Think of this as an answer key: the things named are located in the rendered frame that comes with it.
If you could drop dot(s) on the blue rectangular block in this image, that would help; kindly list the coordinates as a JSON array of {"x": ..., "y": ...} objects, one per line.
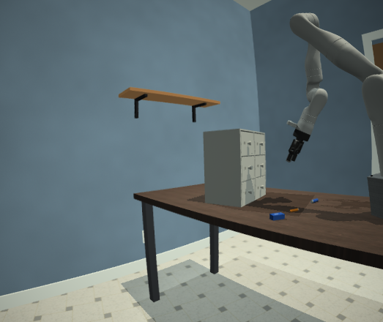
[{"x": 277, "y": 216}]

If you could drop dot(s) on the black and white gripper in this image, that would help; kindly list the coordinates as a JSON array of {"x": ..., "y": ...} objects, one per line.
[{"x": 297, "y": 144}]

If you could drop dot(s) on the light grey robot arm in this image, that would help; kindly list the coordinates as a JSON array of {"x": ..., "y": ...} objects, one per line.
[{"x": 346, "y": 57}]

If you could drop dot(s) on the grey small chest of drawers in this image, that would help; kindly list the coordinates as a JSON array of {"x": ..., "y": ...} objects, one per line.
[{"x": 223, "y": 167}]

